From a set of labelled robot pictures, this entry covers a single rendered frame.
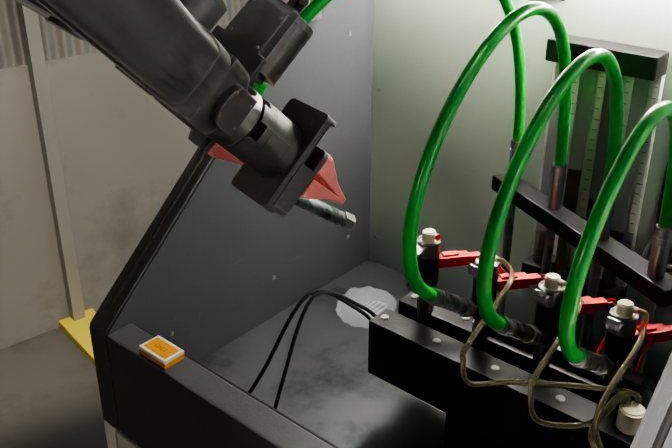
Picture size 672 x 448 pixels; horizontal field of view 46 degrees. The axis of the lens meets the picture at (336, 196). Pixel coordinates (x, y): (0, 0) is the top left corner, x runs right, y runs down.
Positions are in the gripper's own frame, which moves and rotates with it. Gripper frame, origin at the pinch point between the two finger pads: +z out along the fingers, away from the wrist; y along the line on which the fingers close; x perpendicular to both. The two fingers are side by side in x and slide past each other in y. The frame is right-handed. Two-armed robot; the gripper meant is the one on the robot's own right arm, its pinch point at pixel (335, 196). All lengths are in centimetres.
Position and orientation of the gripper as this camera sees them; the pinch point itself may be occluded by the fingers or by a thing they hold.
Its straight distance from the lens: 79.6
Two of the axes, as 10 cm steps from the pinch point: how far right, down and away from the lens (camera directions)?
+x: -5.7, -3.5, 7.4
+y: 5.8, -8.1, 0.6
